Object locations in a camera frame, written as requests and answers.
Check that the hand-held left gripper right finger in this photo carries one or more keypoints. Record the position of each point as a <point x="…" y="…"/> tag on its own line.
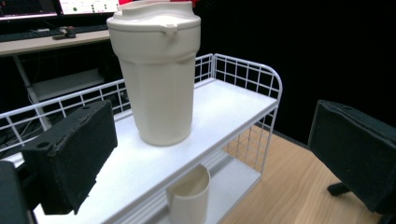
<point x="355" y="149"/>

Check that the small black desk device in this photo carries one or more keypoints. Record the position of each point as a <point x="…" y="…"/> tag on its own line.
<point x="64" y="34"/>

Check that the white cup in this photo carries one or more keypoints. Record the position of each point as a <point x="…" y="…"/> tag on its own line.
<point x="190" y="199"/>

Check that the bright computer monitor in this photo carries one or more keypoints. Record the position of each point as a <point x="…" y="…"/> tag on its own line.
<point x="90" y="6"/>

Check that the desk with white legs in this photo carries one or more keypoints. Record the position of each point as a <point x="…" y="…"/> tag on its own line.
<point x="43" y="43"/>

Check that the dark computer monitor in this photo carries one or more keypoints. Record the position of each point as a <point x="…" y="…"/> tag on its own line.
<point x="28" y="7"/>

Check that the black keyboard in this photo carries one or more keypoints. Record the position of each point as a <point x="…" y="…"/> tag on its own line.
<point x="31" y="34"/>

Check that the white tumbler with red lid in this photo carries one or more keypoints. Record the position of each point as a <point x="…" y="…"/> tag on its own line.
<point x="158" y="77"/>

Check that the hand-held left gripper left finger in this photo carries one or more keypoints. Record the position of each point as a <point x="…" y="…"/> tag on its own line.
<point x="71" y="155"/>

